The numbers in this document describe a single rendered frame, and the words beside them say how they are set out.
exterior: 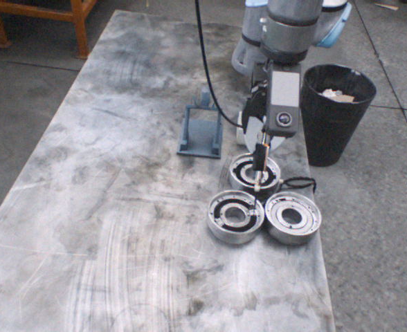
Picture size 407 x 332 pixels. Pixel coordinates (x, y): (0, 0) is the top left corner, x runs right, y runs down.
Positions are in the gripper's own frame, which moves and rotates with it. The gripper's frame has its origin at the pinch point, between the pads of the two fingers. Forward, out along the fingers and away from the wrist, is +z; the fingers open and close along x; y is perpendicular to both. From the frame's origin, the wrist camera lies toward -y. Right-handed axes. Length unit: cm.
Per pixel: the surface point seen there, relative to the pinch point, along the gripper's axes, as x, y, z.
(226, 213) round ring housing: 4.8, -5.9, 11.5
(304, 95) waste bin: -34, 109, 57
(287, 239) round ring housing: -6.4, -11.1, 10.7
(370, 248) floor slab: -66, 52, 93
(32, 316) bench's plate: 33.1, -28.4, 12.8
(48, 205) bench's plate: 38.3, -7.3, 13.0
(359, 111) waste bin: -58, 99, 56
